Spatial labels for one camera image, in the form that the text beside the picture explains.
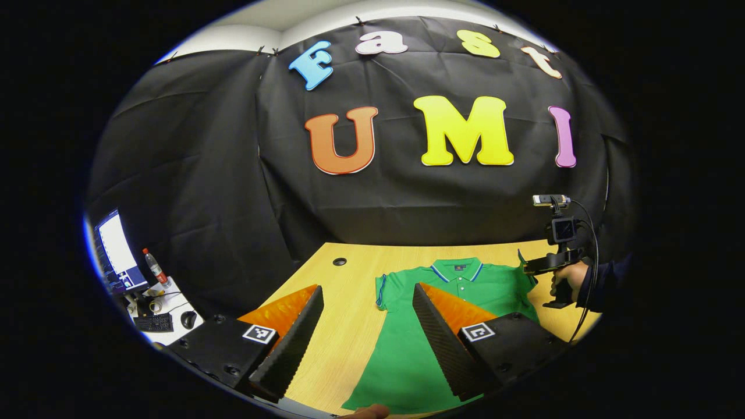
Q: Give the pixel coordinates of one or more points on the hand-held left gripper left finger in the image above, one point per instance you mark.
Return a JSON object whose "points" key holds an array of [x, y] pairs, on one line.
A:
{"points": [[294, 349]]}

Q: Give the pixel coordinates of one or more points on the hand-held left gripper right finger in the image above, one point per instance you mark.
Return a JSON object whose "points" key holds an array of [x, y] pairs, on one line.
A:
{"points": [[445, 349]]}

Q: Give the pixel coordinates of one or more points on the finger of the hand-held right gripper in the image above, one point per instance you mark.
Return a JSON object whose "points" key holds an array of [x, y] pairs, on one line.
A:
{"points": [[532, 265]]}

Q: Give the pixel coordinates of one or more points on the green T-shirt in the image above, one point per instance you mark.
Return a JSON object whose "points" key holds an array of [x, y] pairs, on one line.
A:
{"points": [[401, 349]]}

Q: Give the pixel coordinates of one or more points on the black computer mouse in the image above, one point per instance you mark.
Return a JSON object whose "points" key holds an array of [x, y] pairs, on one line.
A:
{"points": [[188, 319]]}

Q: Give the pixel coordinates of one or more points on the white side desk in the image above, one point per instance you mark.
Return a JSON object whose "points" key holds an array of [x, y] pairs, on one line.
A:
{"points": [[174, 302]]}

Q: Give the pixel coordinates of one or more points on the black keyboard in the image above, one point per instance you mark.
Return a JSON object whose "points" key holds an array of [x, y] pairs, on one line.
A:
{"points": [[153, 322]]}

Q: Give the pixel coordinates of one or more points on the clear plastic bottle red cap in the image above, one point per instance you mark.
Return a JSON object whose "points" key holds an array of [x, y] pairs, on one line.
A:
{"points": [[156, 270]]}

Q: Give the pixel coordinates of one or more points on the computer monitor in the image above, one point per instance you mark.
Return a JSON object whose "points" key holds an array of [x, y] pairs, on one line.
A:
{"points": [[116, 247]]}

